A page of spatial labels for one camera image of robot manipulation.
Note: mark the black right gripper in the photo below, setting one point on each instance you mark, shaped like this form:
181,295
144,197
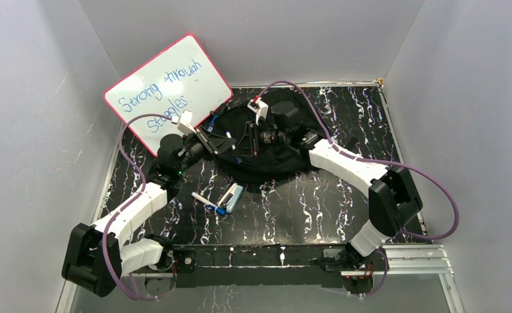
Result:
253,137

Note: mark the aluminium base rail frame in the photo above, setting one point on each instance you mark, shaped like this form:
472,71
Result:
280,278

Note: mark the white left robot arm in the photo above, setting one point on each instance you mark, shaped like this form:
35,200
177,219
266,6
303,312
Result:
100,255

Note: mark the white eraser block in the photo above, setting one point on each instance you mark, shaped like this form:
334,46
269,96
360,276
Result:
230,199

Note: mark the blue stapler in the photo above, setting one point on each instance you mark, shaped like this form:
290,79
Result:
211,124

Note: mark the black student backpack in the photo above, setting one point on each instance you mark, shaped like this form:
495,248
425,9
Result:
299,132

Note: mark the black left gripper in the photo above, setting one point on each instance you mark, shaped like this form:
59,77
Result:
210,143

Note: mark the white blue whiteboard marker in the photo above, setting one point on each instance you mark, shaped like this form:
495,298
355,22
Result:
219,210

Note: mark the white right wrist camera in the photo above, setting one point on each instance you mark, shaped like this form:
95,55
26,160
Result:
260,108

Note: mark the pink framed whiteboard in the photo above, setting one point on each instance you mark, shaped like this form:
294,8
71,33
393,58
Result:
181,77

